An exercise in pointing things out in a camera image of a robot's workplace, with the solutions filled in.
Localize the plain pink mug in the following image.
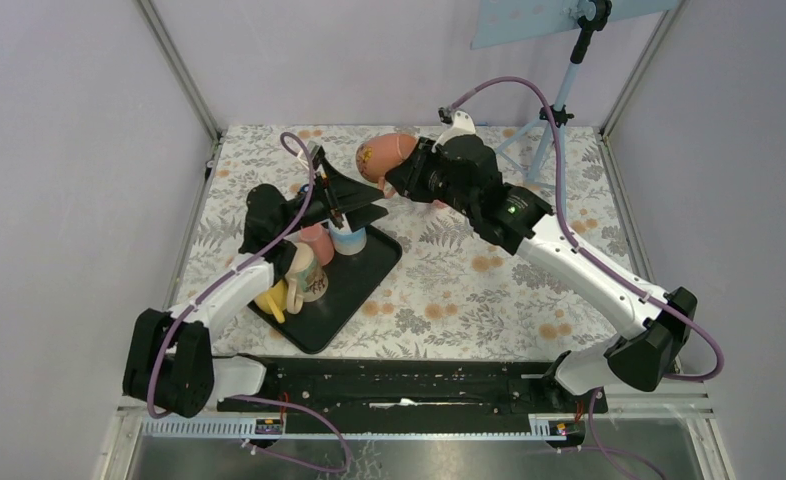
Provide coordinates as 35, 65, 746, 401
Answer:
299, 223, 335, 266

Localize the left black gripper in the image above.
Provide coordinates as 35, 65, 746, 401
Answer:
277, 158, 388, 238

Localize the light blue tripod stand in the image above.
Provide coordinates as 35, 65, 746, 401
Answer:
492, 0, 680, 248

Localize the salmon textured square mug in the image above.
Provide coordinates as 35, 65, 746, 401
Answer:
355, 133, 418, 198

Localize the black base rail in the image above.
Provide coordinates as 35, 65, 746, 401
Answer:
217, 357, 607, 436

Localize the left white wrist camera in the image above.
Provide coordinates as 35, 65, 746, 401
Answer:
302, 142, 325, 172

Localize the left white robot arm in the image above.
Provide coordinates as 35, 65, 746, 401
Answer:
123, 146, 387, 419

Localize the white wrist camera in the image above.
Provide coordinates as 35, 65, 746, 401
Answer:
435, 107, 476, 148
302, 142, 325, 172

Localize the light blue mug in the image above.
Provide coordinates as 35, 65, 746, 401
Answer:
328, 224, 367, 256

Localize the floral tablecloth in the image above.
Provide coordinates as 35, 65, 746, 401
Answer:
172, 125, 632, 361

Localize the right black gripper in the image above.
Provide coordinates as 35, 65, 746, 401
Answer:
385, 137, 477, 219

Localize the black plastic tray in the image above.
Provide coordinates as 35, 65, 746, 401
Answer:
248, 225, 402, 354

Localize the yellow mug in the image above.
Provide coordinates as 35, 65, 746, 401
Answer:
253, 280, 287, 324

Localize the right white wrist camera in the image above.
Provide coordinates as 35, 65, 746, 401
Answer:
435, 107, 476, 148

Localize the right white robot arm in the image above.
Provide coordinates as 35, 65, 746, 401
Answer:
384, 135, 697, 412

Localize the cream floral mug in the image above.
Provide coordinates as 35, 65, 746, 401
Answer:
285, 243, 329, 314

